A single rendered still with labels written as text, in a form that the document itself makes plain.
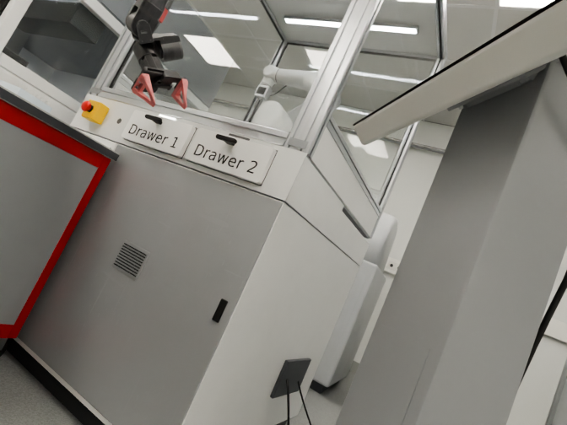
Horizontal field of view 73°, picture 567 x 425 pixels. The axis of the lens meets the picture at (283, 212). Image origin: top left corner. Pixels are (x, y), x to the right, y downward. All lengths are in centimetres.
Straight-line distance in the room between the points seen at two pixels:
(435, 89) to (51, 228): 117
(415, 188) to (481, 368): 389
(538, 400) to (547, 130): 364
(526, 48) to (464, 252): 24
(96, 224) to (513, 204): 121
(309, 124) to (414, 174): 340
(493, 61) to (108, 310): 113
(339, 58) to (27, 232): 105
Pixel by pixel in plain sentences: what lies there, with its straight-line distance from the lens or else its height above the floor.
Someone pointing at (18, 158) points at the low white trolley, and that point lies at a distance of 129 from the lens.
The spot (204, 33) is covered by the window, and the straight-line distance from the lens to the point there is 155.
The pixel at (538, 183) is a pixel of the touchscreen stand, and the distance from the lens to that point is 58.
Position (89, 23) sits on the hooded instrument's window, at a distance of 218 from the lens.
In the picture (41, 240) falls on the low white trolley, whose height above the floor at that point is 41.
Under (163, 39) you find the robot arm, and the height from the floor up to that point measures 107.
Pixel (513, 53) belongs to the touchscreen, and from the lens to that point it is 51.
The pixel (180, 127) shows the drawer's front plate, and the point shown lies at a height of 91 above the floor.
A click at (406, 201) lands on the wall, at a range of 433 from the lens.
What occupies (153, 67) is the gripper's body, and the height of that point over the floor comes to 98.
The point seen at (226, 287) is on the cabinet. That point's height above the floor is 53.
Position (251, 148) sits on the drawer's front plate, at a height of 91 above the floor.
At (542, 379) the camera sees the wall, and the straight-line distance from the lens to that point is 413.
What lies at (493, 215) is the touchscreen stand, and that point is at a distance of 53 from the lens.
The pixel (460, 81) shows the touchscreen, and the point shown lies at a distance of 57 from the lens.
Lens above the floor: 63
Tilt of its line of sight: 8 degrees up
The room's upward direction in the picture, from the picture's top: 24 degrees clockwise
